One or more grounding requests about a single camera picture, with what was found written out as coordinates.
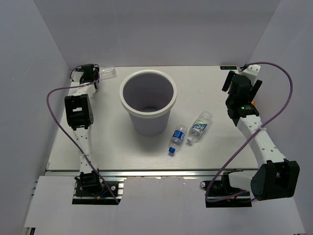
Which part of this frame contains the clear unlabelled plastic bottle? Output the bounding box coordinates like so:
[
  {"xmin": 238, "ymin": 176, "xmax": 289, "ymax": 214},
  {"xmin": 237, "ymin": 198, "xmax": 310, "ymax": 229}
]
[{"xmin": 99, "ymin": 66, "xmax": 116, "ymax": 80}]

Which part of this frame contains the green label water bottle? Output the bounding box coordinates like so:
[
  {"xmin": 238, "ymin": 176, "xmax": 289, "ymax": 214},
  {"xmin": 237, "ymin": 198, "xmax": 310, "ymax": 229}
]
[{"xmin": 187, "ymin": 111, "xmax": 213, "ymax": 144}]

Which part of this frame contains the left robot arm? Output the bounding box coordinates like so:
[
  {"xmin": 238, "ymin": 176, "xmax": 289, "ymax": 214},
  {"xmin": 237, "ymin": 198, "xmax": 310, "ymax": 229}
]
[{"xmin": 65, "ymin": 64, "xmax": 103, "ymax": 195}]

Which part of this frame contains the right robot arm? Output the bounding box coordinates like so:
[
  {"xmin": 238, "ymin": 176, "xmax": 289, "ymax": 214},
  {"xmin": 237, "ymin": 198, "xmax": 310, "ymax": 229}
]
[{"xmin": 221, "ymin": 71, "xmax": 300, "ymax": 201}]

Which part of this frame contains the white plastic bin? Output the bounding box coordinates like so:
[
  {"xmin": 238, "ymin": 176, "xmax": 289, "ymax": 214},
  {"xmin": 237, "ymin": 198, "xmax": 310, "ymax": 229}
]
[{"xmin": 119, "ymin": 70, "xmax": 177, "ymax": 137}]

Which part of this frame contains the black XDOF sticker right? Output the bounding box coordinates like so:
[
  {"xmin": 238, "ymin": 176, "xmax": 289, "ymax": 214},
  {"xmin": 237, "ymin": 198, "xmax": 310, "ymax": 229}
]
[{"xmin": 220, "ymin": 66, "xmax": 237, "ymax": 70}]

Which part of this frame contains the blue label water bottle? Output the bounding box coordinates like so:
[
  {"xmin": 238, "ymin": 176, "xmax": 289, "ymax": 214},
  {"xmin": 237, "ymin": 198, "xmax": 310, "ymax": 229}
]
[{"xmin": 168, "ymin": 125, "xmax": 187, "ymax": 155}]

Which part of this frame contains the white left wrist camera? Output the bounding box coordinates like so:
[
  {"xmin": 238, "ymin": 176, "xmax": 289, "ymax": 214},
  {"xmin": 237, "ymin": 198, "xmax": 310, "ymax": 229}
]
[{"xmin": 70, "ymin": 68, "xmax": 83, "ymax": 83}]

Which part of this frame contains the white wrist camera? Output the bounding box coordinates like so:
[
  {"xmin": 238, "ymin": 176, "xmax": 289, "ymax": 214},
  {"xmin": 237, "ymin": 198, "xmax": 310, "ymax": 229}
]
[
  {"xmin": 70, "ymin": 68, "xmax": 83, "ymax": 83},
  {"xmin": 240, "ymin": 65, "xmax": 261, "ymax": 83}
]

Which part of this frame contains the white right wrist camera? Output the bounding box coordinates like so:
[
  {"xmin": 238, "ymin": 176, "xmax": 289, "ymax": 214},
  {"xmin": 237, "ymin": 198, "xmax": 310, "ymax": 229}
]
[{"xmin": 240, "ymin": 65, "xmax": 261, "ymax": 83}]

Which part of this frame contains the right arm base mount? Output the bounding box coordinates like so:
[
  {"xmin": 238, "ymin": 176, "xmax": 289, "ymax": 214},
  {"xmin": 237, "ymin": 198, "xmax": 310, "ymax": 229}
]
[{"xmin": 205, "ymin": 170, "xmax": 252, "ymax": 208}]

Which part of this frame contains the front aluminium rail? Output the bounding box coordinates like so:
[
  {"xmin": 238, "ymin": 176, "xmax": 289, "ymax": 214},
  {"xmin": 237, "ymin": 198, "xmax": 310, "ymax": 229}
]
[{"xmin": 44, "ymin": 167, "xmax": 260, "ymax": 178}]

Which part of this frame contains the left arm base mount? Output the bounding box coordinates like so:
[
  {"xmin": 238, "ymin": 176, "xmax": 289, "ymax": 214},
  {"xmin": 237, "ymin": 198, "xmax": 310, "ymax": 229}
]
[{"xmin": 72, "ymin": 177, "xmax": 124, "ymax": 205}]

